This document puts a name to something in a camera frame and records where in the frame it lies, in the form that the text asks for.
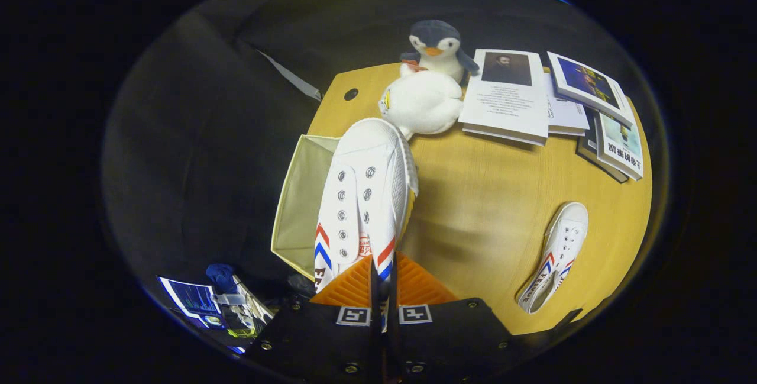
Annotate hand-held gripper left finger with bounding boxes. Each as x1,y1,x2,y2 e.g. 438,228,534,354
245,254,382,384

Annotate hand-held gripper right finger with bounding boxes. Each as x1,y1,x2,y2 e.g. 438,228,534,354
387,252,515,384

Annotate beige fabric storage box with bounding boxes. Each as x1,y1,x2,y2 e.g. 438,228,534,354
271,134,355,282

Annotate white canvas shoe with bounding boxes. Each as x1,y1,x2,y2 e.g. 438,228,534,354
313,118,419,317
517,202,589,314

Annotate blue cloth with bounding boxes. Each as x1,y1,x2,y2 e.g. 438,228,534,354
206,263,238,293

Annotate computer screen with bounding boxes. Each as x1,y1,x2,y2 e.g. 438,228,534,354
158,277,224,330

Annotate dark book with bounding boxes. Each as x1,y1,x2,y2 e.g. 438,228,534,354
577,109,629,184

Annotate white plush toy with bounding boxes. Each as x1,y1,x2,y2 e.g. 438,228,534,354
378,70,465,140

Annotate white book with portrait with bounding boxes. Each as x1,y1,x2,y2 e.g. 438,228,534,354
458,49,550,147

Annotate plain white book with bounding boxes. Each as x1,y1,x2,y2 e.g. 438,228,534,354
543,73,591,137

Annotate book with blue picture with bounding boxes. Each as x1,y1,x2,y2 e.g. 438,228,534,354
547,51,635,128

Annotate grey penguin plush toy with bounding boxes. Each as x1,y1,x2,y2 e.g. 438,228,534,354
400,20,480,84

